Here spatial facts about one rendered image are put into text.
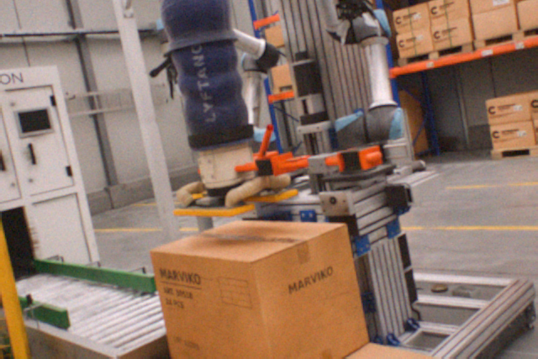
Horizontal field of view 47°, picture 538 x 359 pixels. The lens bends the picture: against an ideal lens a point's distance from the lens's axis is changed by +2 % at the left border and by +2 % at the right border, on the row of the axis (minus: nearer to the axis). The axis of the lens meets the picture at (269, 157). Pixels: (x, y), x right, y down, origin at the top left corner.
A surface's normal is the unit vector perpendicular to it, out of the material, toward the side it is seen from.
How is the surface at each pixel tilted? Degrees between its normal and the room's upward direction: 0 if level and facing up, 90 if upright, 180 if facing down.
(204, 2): 81
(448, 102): 90
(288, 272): 90
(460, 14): 94
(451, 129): 90
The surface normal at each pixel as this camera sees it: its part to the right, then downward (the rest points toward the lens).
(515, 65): -0.67, 0.18
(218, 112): 0.03, -0.19
